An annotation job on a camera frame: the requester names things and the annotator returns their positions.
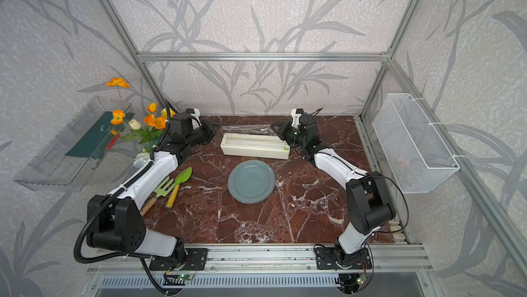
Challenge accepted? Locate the white plastic wrap dispenser box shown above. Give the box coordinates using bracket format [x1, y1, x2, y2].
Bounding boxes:
[220, 133, 290, 160]

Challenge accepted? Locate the grey-green round plate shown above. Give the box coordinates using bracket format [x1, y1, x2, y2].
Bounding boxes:
[228, 160, 276, 205]

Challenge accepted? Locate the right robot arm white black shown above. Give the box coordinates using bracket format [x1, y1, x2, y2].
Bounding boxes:
[270, 109, 396, 266]

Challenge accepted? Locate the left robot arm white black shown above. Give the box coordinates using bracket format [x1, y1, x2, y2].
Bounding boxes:
[74, 113, 220, 265]

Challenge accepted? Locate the flower bouquet in glass vase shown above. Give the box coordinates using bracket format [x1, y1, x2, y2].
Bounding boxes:
[110, 102, 168, 168]

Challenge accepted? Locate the red pen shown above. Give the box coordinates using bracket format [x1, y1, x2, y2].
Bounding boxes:
[106, 132, 120, 151]

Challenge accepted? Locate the dark green notebook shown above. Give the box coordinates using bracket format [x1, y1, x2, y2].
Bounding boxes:
[66, 111, 125, 160]

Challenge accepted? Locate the left green circuit board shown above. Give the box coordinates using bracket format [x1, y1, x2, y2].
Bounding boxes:
[163, 272, 195, 285]

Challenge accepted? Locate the right small circuit board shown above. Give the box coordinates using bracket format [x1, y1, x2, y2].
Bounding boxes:
[355, 274, 368, 286]

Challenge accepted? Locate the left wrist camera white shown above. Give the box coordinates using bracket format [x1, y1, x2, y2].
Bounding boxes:
[185, 109, 201, 129]

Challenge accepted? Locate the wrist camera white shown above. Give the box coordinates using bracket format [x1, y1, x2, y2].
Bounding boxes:
[291, 109, 305, 129]
[185, 109, 201, 129]

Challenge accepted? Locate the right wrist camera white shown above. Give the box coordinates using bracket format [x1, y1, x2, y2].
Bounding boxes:
[291, 109, 305, 129]

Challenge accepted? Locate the green garden trowel yellow handle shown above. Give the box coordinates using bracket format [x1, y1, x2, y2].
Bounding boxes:
[166, 167, 192, 209]

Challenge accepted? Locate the green garden fork wooden handle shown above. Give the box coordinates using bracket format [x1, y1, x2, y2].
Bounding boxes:
[140, 177, 175, 216]

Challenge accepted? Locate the white wire mesh basket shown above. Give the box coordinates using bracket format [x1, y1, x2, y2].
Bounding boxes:
[373, 94, 460, 194]

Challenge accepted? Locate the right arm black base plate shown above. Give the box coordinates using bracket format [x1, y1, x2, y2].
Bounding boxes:
[313, 244, 373, 272]

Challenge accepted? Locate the clear acrylic wall shelf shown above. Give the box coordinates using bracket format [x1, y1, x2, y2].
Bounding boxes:
[14, 97, 134, 192]

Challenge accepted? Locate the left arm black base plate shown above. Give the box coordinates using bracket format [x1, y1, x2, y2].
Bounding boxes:
[149, 248, 209, 271]

